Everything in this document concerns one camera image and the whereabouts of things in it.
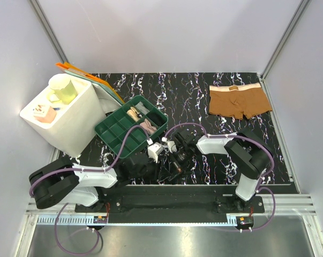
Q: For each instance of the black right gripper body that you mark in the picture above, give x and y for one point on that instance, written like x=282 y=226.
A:
x=182 y=156

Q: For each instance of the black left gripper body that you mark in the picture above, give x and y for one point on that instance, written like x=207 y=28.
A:
x=150 y=169

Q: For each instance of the black underwear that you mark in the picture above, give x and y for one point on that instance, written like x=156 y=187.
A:
x=170 y=169

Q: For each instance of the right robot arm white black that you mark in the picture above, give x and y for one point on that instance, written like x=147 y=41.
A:
x=251 y=156

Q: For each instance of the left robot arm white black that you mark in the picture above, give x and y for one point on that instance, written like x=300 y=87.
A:
x=63 y=180

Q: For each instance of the pink rolled sock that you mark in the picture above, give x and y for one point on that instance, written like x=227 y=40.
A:
x=147 y=125

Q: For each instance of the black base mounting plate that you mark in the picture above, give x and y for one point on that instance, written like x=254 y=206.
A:
x=148 y=197

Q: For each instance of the green divided organizer tray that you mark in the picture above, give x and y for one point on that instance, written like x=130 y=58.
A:
x=114 y=129

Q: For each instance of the grey rolled sock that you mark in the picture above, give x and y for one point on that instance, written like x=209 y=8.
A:
x=142 y=108

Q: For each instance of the beige rolled sock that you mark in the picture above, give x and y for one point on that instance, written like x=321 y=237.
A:
x=134 y=114

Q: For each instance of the brown boxer briefs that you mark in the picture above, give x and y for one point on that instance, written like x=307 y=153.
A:
x=238 y=101

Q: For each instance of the white storage bin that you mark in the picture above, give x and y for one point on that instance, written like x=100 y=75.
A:
x=73 y=126

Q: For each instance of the pink box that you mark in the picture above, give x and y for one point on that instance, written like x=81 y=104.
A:
x=44 y=113

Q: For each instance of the yellow green cup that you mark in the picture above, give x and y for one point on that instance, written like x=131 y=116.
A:
x=61 y=89

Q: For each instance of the orange and teal folders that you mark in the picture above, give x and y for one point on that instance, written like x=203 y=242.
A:
x=76 y=72

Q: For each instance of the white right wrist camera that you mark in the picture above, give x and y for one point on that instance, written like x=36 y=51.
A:
x=169 y=145

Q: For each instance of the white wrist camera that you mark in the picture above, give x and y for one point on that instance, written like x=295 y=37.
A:
x=154 y=150
x=169 y=145

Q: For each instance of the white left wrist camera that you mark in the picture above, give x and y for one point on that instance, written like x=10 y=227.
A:
x=154 y=150

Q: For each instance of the aluminium front rail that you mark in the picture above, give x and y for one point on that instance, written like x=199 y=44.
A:
x=267 y=206

